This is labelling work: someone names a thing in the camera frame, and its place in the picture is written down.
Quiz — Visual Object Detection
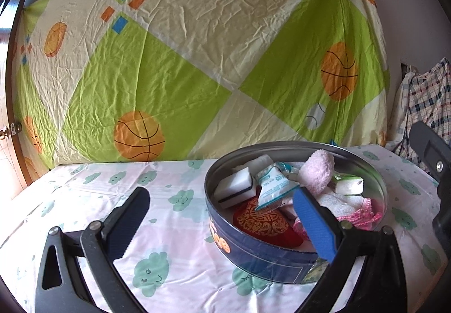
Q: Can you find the pink crocheted cloth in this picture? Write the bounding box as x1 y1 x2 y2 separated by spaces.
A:
290 192 383 241

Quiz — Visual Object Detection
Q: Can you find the green tissue packet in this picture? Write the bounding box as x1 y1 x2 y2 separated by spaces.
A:
332 173 364 195

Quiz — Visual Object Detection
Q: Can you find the red drawstring pouch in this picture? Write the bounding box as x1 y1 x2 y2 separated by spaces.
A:
233 197 304 249

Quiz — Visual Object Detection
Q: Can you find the pink fluffy pompom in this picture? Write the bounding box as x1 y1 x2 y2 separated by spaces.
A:
298 149 335 196

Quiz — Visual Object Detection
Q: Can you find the white teal wipes packet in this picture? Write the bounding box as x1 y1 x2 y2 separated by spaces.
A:
256 162 300 210

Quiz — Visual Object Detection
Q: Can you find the white cotton pad roll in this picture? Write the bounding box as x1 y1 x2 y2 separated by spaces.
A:
232 154 274 175

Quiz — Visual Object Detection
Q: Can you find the white black sponge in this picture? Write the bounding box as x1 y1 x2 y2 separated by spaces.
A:
213 167 257 209

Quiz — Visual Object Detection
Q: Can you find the plaid checked cloth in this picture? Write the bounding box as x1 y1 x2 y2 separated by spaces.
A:
385 58 450 171

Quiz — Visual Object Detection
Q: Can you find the round blue cookie tin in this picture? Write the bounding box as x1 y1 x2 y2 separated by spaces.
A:
204 141 388 284

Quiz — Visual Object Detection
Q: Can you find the brass door knob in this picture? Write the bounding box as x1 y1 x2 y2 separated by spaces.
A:
0 122 22 140

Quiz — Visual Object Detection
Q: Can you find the green basketball bed sheet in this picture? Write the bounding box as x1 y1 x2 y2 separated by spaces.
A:
14 0 389 174

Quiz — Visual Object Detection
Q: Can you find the brown wooden door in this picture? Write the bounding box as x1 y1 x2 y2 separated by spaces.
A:
1 0 32 199

